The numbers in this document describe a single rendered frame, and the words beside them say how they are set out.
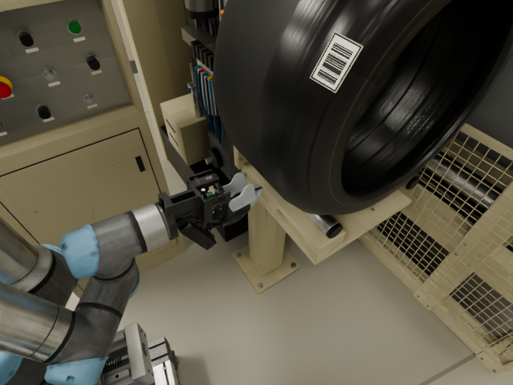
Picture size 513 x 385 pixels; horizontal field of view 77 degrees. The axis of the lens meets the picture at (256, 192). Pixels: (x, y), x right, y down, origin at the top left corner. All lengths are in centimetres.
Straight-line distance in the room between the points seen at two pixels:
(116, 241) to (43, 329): 15
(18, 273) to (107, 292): 19
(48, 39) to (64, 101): 18
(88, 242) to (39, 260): 23
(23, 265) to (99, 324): 21
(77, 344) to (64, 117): 78
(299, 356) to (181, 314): 58
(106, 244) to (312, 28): 42
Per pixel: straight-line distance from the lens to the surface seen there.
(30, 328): 55
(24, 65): 111
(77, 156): 121
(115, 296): 61
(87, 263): 55
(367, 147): 96
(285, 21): 49
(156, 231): 55
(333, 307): 168
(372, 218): 96
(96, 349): 59
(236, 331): 161
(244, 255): 176
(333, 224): 77
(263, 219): 129
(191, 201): 55
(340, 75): 43
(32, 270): 75
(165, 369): 137
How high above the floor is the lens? 153
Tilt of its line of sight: 49 degrees down
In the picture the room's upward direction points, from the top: straight up
